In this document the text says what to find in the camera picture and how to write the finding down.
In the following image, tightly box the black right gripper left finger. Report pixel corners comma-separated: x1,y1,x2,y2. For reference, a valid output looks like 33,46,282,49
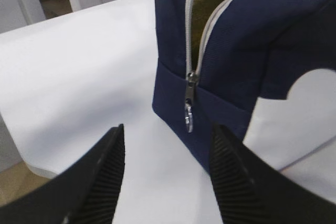
1,124,125,223

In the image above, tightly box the navy blue lunch bag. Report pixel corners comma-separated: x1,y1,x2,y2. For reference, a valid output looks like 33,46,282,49
152,0,336,196

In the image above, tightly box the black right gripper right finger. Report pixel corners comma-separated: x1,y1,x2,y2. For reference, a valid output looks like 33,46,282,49
209,124,335,223

